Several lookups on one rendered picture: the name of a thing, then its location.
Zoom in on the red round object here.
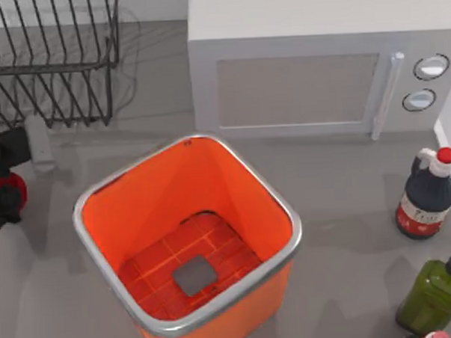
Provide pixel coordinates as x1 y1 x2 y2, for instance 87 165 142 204
0 173 29 221

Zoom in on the pale grey rounded box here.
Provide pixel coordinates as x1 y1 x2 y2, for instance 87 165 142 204
23 115 56 167

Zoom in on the microwave oven door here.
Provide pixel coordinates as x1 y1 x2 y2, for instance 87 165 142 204
188 32 393 142

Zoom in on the orange bin with metal rim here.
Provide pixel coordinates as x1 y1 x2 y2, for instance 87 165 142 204
70 129 307 338

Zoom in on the pale microwave oven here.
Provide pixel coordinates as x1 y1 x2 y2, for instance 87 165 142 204
185 0 451 150

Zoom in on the small microwave knob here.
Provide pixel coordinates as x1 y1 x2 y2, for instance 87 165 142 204
401 87 438 114

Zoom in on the dark bottle with red cap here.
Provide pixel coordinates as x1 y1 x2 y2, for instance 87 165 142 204
392 146 451 241

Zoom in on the green bottle with black cap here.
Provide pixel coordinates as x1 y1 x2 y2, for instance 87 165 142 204
392 253 451 338

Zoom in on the large microwave knob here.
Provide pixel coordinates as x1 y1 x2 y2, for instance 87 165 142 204
411 52 451 82

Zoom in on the dark wire dish rack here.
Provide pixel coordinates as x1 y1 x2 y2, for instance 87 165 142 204
0 0 127 132

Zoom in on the pale microwave door handle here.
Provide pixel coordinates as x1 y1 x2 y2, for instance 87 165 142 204
367 50 409 141

